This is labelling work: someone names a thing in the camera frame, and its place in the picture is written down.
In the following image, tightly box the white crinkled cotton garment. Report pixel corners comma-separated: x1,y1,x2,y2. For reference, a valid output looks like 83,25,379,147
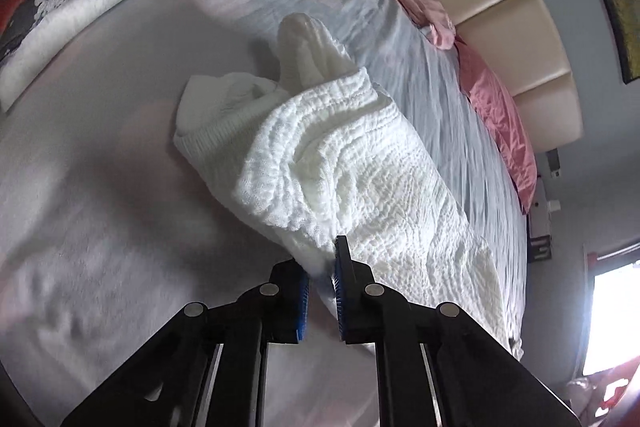
174,13,508,343

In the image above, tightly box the right black-white nightstand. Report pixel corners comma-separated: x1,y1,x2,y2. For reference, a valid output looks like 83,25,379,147
527,176,561,263

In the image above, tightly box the grey pink-dotted duvet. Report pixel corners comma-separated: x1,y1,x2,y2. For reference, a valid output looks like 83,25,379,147
1,0,526,426

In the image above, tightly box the window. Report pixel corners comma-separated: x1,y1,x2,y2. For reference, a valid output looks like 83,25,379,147
582,243,639,376

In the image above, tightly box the dark pink pillow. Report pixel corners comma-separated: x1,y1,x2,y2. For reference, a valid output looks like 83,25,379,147
456,37,538,215

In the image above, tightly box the beige padded headboard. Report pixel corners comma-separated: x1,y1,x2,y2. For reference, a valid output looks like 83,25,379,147
439,0,584,153

